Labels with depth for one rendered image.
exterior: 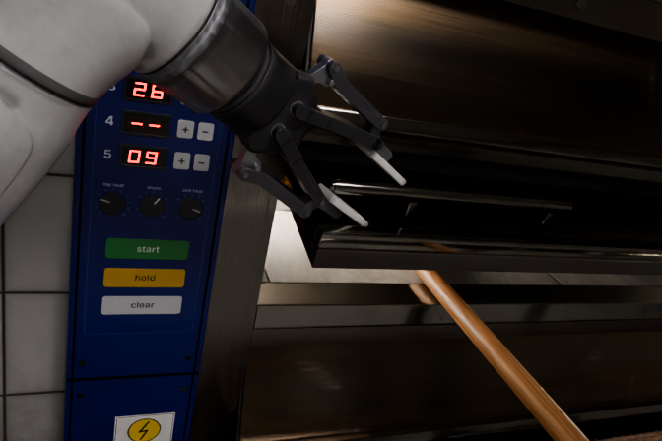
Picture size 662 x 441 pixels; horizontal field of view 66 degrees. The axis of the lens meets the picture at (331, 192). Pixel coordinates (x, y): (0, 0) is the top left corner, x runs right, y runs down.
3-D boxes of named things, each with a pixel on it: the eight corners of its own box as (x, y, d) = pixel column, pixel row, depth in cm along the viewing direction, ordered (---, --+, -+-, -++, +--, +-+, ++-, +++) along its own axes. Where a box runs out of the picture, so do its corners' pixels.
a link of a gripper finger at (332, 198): (334, 196, 51) (329, 201, 51) (369, 223, 56) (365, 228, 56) (319, 181, 53) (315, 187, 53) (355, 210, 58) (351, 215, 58)
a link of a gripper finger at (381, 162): (354, 143, 53) (358, 137, 53) (386, 174, 58) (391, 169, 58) (369, 156, 51) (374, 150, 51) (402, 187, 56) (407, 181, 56)
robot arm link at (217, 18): (122, 53, 40) (180, 96, 44) (150, 94, 34) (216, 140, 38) (196, -36, 40) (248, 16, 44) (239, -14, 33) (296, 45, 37)
